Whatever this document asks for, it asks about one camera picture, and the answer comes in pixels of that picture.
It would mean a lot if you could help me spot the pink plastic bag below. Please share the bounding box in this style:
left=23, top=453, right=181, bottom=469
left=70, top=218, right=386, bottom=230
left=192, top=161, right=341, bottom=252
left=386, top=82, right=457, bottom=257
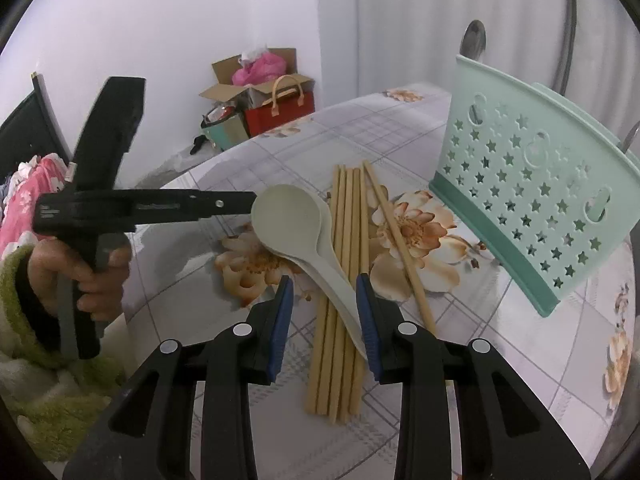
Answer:
left=232, top=50, right=287, bottom=87

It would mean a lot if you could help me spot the red gift bag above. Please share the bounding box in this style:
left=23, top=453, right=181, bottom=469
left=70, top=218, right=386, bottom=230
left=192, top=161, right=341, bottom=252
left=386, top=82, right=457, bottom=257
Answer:
left=244, top=74, right=317, bottom=137

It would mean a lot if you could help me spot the beige plastic spoon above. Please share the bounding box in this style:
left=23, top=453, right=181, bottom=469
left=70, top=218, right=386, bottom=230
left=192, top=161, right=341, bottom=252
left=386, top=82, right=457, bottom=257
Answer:
left=250, top=184, right=353, bottom=323

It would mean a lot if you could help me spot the white plastic spoon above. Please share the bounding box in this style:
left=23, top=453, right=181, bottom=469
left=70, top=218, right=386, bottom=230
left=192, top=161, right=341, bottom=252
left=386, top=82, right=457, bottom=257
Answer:
left=270, top=199, right=370, bottom=359

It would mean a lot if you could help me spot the cardboard box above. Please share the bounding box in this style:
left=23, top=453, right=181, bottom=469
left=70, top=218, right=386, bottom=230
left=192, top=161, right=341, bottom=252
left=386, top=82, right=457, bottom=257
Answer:
left=199, top=47, right=299, bottom=111

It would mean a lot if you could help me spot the grey hose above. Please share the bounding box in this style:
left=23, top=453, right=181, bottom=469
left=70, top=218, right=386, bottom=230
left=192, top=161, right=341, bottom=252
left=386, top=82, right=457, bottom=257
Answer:
left=549, top=0, right=584, bottom=94

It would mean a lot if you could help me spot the mint green utensil holder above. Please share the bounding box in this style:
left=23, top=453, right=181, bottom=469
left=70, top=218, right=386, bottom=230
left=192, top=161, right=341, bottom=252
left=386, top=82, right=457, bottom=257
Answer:
left=428, top=54, right=640, bottom=319

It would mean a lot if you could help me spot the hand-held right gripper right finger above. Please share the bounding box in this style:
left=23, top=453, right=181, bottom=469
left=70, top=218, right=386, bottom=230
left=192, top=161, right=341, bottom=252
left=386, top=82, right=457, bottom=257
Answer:
left=355, top=273, right=592, bottom=480

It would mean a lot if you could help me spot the metal spoon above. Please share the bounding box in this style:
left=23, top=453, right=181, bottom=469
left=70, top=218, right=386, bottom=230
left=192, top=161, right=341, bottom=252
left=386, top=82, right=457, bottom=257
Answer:
left=460, top=19, right=488, bottom=123

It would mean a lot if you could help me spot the pink floral blanket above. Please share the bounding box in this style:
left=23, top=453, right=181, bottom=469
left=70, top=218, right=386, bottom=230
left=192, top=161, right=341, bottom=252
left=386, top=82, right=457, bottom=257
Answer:
left=0, top=154, right=69, bottom=262

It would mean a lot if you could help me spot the person's left hand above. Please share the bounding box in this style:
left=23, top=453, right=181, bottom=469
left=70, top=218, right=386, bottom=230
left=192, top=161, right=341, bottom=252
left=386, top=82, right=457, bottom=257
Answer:
left=27, top=239, right=133, bottom=323

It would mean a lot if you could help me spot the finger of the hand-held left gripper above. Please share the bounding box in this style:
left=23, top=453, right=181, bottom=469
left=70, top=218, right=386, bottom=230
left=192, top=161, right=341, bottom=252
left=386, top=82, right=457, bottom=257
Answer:
left=128, top=189, right=257, bottom=225

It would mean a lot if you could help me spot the floral tablecloth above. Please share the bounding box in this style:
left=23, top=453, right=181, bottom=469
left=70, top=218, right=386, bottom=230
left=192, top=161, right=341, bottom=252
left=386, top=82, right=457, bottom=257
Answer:
left=122, top=80, right=640, bottom=480

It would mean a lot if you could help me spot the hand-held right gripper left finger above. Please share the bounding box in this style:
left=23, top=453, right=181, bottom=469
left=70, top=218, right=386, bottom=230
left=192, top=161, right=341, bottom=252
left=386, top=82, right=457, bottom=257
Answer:
left=62, top=275, right=295, bottom=480

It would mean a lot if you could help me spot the black headboard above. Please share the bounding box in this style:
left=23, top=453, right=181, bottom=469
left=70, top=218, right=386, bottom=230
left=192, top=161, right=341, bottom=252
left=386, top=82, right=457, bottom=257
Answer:
left=0, top=72, right=74, bottom=181

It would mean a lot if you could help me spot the teal box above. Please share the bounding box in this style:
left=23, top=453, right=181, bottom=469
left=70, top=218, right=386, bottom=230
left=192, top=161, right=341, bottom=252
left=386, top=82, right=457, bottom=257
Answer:
left=201, top=104, right=251, bottom=152

